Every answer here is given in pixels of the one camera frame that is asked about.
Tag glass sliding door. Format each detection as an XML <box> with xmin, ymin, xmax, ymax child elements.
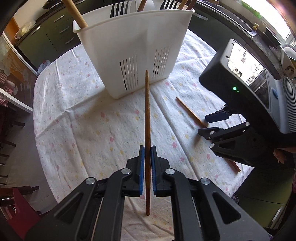
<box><xmin>1</xmin><ymin>33</ymin><xmax>37</xmax><ymax>113</ymax></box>

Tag light bamboo chopstick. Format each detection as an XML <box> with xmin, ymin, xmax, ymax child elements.
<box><xmin>62</xmin><ymin>0</ymin><xmax>88</xmax><ymax>29</ymax></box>

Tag white plastic bag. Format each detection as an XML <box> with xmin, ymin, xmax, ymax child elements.
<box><xmin>14</xmin><ymin>20</ymin><xmax>36</xmax><ymax>40</ymax></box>

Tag white plastic utensil holder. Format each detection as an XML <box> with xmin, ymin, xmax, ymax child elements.
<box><xmin>73</xmin><ymin>6</ymin><xmax>194</xmax><ymax>99</ymax></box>

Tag white plastic spoon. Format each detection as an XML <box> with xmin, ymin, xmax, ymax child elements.
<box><xmin>128</xmin><ymin>0</ymin><xmax>156</xmax><ymax>12</ymax></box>

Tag green lower cabinets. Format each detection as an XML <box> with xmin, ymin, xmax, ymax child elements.
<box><xmin>15</xmin><ymin>2</ymin><xmax>81</xmax><ymax>70</ymax></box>

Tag red-tipped wooden chopstick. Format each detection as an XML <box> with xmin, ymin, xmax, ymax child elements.
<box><xmin>144</xmin><ymin>70</ymin><xmax>151</xmax><ymax>216</ymax></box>

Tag grey camera box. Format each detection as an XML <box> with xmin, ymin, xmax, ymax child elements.
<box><xmin>199</xmin><ymin>39</ymin><xmax>295</xmax><ymax>134</ymax></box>

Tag dark-tipped wooden chopstick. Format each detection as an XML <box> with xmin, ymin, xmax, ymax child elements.
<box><xmin>176</xmin><ymin>97</ymin><xmax>241</xmax><ymax>173</ymax></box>

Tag black plastic fork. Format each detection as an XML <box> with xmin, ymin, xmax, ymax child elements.
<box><xmin>159</xmin><ymin>0</ymin><xmax>180</xmax><ymax>10</ymax></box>
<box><xmin>110</xmin><ymin>0</ymin><xmax>129</xmax><ymax>18</ymax></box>

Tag brown wooden chopstick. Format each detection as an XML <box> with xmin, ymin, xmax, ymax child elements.
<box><xmin>178</xmin><ymin>0</ymin><xmax>187</xmax><ymax>9</ymax></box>
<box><xmin>186</xmin><ymin>0</ymin><xmax>196</xmax><ymax>11</ymax></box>
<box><xmin>137</xmin><ymin>0</ymin><xmax>147</xmax><ymax>11</ymax></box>

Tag small trash bin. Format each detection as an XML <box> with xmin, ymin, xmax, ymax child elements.
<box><xmin>37</xmin><ymin>60</ymin><xmax>51</xmax><ymax>74</ymax></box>

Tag floral white tablecloth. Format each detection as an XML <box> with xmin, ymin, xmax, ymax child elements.
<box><xmin>33</xmin><ymin>31</ymin><xmax>252</xmax><ymax>201</ymax></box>

